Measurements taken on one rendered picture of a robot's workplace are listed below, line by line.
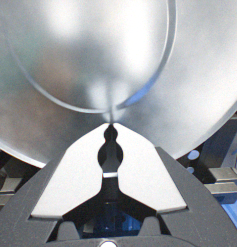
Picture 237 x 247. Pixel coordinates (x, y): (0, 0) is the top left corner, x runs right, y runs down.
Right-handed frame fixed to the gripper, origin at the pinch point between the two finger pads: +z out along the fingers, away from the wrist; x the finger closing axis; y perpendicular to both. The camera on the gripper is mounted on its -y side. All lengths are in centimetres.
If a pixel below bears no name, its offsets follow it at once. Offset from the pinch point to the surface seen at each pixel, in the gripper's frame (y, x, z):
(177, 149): 3.9, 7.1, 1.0
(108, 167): 6.2, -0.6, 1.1
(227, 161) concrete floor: 91, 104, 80
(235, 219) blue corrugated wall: 131, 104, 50
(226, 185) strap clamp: 18.0, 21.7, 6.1
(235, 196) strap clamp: 19.4, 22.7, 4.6
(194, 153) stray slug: 12.5, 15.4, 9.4
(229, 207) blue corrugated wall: 130, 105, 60
